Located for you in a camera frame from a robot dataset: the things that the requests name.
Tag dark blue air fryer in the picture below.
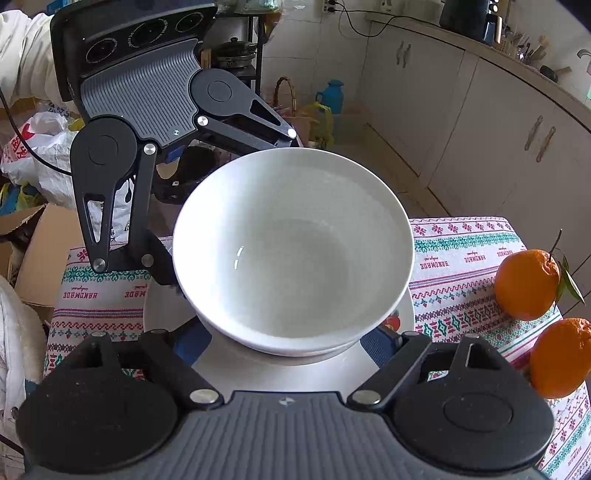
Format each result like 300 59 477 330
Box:
438 0 505 45

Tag white ceramic bowl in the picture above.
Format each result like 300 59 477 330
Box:
198 314 373 357

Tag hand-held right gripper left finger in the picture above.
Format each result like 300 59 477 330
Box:
60 318 225 410

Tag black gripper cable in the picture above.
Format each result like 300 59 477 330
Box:
0 88 75 177

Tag white fruit-print plate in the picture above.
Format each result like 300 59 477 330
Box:
143 272 417 398

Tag orange with stem and leaf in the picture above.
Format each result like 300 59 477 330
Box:
495 229 587 322

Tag white kitchen cabinets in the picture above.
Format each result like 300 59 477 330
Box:
358 11 591 232

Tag patterned woven tablecloth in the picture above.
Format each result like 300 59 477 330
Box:
44 217 591 480

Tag black pot with lid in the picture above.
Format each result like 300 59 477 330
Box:
215 37 258 71

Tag small black pot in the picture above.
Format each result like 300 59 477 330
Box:
539 65 574 85

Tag blue and yellow bag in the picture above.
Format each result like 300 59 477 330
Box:
0 182 45 219

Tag wicker basket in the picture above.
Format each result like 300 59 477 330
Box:
272 76 299 117

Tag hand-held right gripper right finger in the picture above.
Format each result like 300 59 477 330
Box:
346 324 506 410

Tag white bowl with pink print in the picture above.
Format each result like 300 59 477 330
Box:
172 148 415 352

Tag white printed sack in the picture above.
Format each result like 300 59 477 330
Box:
85 179 140 251

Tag brown cardboard box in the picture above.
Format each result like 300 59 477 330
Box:
0 203 87 308

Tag person's white jacket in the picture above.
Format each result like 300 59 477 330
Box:
0 276 48 480

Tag utensil holder with utensils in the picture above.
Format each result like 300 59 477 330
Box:
501 30 551 66

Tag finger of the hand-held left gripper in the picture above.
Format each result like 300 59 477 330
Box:
75 145 181 289
196 91 302 155

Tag person's left forearm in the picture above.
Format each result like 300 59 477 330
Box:
0 9 71 108

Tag blue plastic jug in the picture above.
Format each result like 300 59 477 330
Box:
315 79 345 114

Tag black shelf rack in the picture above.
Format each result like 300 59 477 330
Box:
198 13 269 94

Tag yellow-green shopping bag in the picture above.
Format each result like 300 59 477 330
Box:
300 102 334 149

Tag red and white plastic bag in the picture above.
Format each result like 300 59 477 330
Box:
0 111 78 209

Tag bumpy orange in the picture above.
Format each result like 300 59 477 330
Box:
530 318 591 400

